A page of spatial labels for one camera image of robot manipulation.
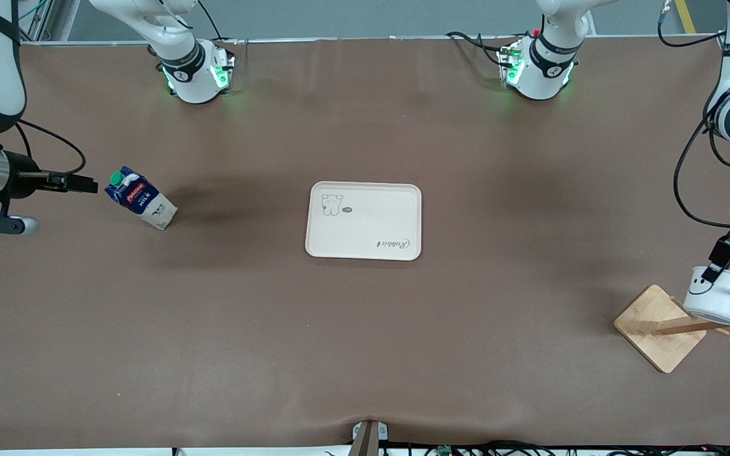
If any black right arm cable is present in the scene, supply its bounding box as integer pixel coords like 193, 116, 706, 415
15, 119, 87, 175

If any aluminium frame post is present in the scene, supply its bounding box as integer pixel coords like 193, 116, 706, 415
20, 0, 55, 44

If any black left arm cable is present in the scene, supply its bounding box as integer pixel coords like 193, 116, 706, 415
674, 95, 730, 230

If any white smiley mug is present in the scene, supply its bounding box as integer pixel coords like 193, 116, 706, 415
683, 266, 730, 326

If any black left base cable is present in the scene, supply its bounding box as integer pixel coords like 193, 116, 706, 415
446, 30, 505, 54

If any grey metal table clamp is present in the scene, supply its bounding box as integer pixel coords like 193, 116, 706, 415
351, 420, 389, 456

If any brown table mat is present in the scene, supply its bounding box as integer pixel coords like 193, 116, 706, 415
0, 37, 730, 452

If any cream rabbit print tray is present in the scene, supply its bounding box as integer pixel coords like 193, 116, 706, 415
305, 181, 423, 261

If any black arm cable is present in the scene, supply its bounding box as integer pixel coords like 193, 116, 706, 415
15, 119, 87, 175
674, 95, 730, 230

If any wooden mug stand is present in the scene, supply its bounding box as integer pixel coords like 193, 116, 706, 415
613, 279, 730, 374

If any blue white milk carton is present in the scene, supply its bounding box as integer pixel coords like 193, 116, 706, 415
105, 166, 178, 231

